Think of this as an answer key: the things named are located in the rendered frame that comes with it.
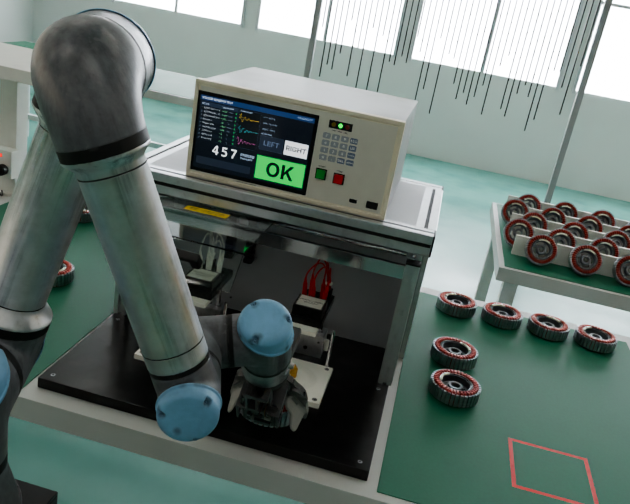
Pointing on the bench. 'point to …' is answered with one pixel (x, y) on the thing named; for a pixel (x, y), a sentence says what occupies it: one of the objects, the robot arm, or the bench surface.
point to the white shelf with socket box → (16, 72)
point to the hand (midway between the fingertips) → (270, 402)
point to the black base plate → (101, 355)
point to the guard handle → (190, 258)
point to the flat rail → (332, 254)
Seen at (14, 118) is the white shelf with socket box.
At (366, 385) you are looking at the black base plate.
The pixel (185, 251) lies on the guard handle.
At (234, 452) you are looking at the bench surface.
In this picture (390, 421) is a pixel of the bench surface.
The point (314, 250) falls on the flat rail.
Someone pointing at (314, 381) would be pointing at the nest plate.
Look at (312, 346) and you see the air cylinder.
